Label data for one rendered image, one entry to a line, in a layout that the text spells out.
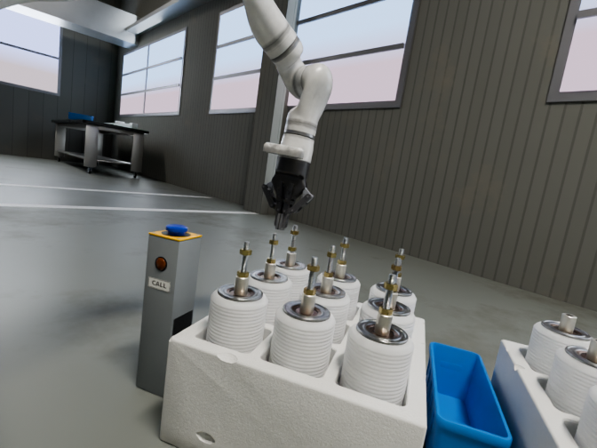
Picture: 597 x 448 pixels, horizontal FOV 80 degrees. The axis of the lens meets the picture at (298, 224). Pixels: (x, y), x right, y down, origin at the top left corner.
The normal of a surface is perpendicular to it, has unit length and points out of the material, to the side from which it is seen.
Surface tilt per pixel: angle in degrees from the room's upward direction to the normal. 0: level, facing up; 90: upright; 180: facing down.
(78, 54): 90
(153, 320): 90
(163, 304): 90
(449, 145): 90
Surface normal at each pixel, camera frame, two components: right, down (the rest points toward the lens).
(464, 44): -0.73, 0.00
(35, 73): 0.67, 0.21
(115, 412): 0.15, -0.98
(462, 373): -0.31, 0.06
